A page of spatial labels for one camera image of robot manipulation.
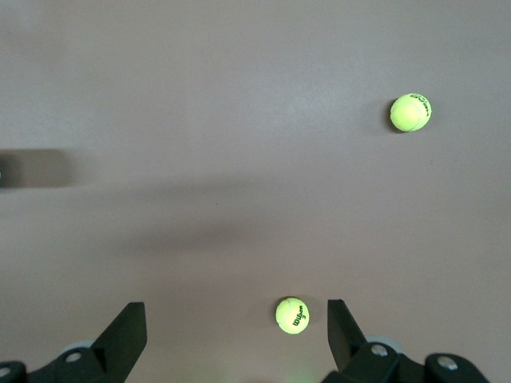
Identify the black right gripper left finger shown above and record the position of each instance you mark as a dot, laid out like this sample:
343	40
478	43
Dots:
120	343

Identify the brown table mat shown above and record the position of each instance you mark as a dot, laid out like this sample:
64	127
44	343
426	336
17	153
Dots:
199	80

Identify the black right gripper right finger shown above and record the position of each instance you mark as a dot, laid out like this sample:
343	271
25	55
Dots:
347	351

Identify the yellow-green tennis ball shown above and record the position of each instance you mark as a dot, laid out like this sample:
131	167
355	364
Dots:
411	112
292	315

